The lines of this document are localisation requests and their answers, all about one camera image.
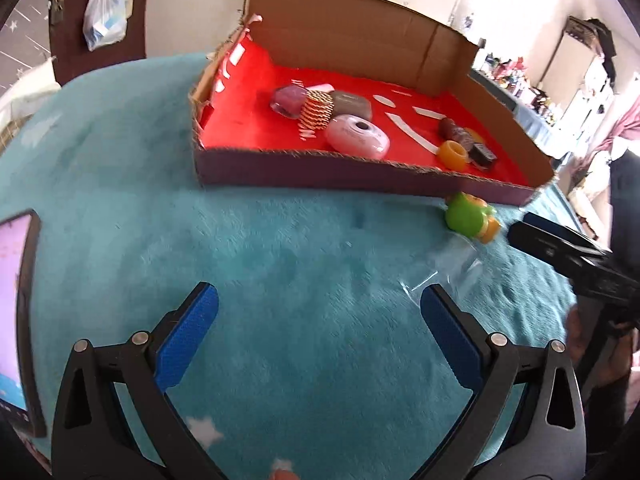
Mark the cluttered side table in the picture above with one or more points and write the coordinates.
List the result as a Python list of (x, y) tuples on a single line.
[(511, 88)]

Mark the white plastic bag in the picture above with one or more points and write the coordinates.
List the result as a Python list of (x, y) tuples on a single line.
[(105, 23)]

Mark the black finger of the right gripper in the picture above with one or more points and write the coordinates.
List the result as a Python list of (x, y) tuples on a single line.
[(586, 270), (541, 232)]

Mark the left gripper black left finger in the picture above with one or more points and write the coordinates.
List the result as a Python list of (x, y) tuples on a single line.
[(91, 438)]

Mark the dark brown door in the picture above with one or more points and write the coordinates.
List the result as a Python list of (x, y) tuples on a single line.
[(68, 49)]

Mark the black nail polish bottle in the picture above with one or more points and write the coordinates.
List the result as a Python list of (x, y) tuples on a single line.
[(481, 156)]

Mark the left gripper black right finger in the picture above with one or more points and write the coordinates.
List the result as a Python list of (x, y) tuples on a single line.
[(524, 419)]

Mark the red cardboard box tray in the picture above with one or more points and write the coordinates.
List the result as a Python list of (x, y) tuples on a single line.
[(412, 69)]

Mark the clear plastic cup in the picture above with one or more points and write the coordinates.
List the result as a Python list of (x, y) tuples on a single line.
[(453, 263)]

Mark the green and yellow toy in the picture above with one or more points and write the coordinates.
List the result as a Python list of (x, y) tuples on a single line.
[(472, 217)]

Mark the pink curtain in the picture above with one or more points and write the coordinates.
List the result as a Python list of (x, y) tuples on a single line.
[(622, 119)]

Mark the person's right hand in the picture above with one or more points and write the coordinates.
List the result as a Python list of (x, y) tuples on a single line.
[(602, 353)]

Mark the lilac round device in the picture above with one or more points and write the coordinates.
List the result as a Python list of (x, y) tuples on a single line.
[(354, 136)]

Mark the taupe earbuds case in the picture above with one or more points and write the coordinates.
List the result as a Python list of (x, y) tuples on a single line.
[(346, 103)]

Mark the white wardrobe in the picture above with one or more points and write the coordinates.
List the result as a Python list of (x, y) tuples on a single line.
[(582, 64)]

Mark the gold studded cylinder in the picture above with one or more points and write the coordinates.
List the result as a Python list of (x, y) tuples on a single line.
[(316, 111)]

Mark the red-capped glitter jar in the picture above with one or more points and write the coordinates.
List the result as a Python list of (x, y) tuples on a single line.
[(448, 130)]

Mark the purple nail polish bottle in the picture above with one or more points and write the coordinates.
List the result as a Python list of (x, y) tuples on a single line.
[(288, 100)]

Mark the teal plush blanket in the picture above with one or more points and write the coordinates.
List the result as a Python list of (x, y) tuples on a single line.
[(317, 361)]

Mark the amber ring-shaped jar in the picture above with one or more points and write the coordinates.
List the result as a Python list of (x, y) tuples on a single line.
[(453, 156)]

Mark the smartphone with purple screen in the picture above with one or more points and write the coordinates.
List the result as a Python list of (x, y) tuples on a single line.
[(19, 394)]

